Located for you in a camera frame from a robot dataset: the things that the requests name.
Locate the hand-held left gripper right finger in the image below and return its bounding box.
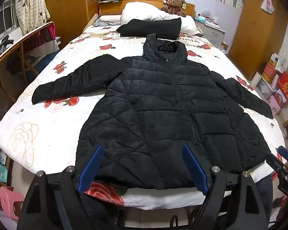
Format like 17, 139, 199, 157
182, 144, 273, 230

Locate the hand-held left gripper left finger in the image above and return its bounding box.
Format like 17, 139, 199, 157
18, 144, 125, 230

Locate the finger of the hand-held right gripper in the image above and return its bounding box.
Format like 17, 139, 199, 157
266, 153, 286, 173
277, 146, 288, 164

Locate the black puffer jacket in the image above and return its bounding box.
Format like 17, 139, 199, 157
32, 34, 274, 190

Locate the pink floral box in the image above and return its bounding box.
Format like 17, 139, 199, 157
267, 89, 286, 115

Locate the white floral bedspread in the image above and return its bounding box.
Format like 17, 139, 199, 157
0, 25, 286, 210

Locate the clear plastic bin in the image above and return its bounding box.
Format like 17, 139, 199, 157
255, 78, 274, 99

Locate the orange box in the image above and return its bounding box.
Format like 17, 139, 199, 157
263, 62, 277, 79

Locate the pink plastic stool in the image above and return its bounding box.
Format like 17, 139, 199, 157
0, 186, 25, 221

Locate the tall wooden wardrobe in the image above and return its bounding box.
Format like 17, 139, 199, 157
228, 0, 288, 81

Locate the grey bedside drawer cabinet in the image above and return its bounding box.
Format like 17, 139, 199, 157
202, 21, 227, 47

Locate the wooden table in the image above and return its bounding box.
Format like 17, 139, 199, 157
0, 21, 61, 106

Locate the grey cloth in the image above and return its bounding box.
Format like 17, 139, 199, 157
96, 20, 121, 27

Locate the white plastic bag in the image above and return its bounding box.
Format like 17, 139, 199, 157
261, 0, 275, 14

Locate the black folded cloth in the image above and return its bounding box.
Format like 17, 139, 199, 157
116, 17, 182, 40

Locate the white pillow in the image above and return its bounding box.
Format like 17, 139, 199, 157
98, 15, 122, 25

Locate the black desk device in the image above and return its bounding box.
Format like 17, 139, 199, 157
0, 35, 15, 47

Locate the wooden headboard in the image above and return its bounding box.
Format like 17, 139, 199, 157
98, 0, 195, 20

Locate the brown teddy bear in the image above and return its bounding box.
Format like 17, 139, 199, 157
161, 0, 187, 18

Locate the white duvet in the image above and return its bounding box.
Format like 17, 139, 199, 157
121, 2, 198, 35

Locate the barred window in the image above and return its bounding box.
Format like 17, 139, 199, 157
0, 0, 23, 44

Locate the patterned curtain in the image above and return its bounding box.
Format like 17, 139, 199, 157
16, 0, 51, 33

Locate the wooden bed rail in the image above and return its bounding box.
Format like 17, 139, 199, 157
82, 14, 99, 33

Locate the wooden wardrobe with small handles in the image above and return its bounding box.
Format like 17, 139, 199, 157
44, 0, 101, 44

